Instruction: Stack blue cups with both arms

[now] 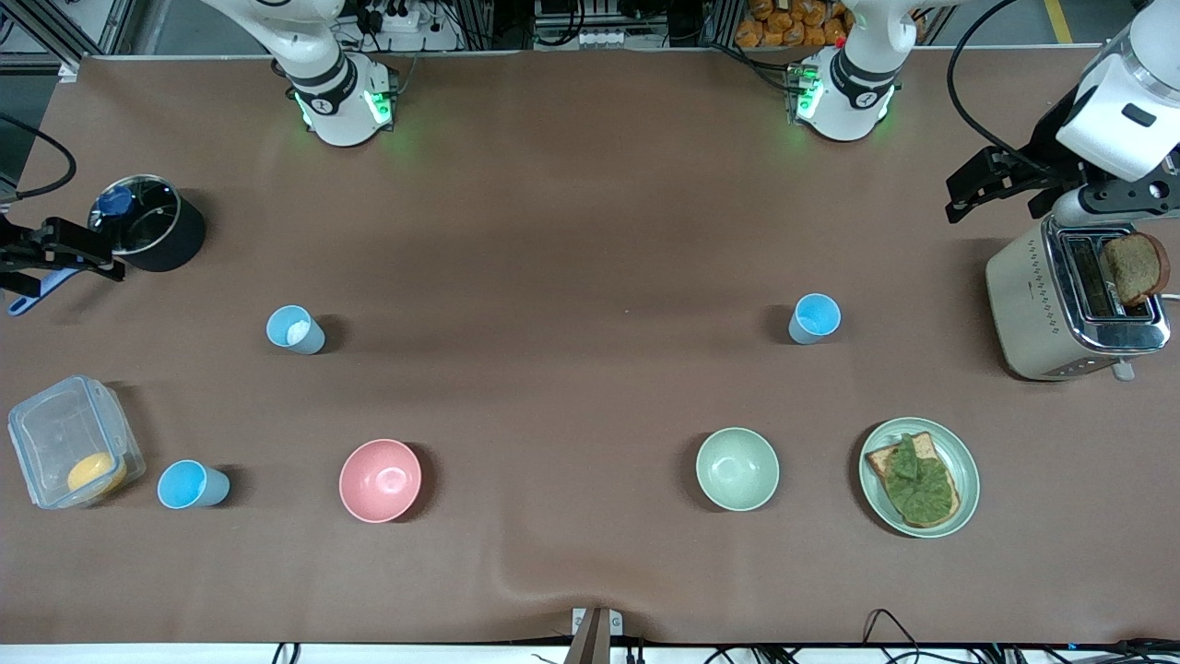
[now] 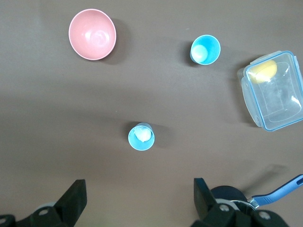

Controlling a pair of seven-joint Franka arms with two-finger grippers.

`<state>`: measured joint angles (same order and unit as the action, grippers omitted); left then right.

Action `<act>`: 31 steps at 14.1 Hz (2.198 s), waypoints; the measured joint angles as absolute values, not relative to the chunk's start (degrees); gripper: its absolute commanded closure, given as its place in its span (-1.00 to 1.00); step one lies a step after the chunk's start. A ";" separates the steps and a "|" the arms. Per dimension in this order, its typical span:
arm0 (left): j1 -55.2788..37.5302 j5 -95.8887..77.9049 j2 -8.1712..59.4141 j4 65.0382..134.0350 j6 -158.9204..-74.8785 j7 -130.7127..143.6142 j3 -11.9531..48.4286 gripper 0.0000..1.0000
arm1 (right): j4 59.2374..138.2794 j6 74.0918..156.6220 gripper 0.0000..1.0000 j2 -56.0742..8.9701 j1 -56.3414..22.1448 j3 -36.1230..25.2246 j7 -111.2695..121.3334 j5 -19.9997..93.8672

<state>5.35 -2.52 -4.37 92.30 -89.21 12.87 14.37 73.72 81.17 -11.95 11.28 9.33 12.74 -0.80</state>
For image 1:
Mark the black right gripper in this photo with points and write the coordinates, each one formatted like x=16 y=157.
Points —
x=20 y=251

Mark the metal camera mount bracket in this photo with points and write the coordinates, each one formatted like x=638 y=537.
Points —
x=595 y=632

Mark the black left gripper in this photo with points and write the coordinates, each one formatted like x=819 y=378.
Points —
x=1048 y=152

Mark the pale green bowl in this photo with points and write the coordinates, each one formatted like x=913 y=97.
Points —
x=737 y=468

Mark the glass pot lid blue knob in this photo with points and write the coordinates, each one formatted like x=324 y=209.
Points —
x=134 y=217

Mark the toast slice on plate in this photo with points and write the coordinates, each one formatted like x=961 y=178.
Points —
x=880 y=456

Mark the clear plastic food container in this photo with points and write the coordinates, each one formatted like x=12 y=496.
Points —
x=55 y=433

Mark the white power strip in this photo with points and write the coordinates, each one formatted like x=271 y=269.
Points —
x=387 y=18

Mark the pink bowl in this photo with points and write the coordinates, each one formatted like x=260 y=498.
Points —
x=380 y=480

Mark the green lettuce leaf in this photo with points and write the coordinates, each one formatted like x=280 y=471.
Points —
x=922 y=484

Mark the bag of orange buns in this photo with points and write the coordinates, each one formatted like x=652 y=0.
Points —
x=788 y=23

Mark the yellow sponge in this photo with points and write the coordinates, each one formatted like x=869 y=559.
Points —
x=96 y=473

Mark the brown table mat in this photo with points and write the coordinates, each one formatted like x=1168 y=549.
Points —
x=572 y=387

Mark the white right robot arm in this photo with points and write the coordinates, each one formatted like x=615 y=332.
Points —
x=336 y=88

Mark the cream and chrome toaster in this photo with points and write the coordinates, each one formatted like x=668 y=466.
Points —
x=1032 y=304

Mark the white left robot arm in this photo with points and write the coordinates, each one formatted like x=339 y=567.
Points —
x=853 y=88

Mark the pale green plate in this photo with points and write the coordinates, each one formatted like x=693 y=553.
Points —
x=963 y=461

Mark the light blue plastic cup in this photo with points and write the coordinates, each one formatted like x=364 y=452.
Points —
x=815 y=318
x=189 y=485
x=295 y=329

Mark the aluminium frame profile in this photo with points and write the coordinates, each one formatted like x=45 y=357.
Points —
x=64 y=23

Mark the brown bread slice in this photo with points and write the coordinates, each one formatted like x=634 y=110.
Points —
x=1134 y=267

